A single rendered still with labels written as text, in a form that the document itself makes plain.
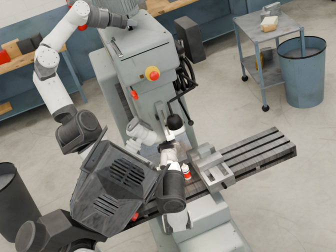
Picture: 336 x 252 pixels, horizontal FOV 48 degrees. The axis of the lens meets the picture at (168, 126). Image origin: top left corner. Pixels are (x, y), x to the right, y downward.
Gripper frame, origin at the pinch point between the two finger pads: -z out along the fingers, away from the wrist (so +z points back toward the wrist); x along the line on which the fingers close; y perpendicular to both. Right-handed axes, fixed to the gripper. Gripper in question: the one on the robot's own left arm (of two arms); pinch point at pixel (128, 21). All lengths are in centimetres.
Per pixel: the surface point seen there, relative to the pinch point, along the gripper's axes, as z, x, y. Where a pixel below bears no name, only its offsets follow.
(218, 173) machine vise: -58, 19, -70
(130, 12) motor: -7.5, -14.5, 3.0
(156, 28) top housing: -7.4, 12.8, 0.3
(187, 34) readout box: -41.0, -12.4, -3.2
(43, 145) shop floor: -48, -291, -194
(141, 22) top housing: -7.6, -2.4, 0.5
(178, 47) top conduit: -14.4, 21.1, -5.3
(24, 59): -34, -361, -101
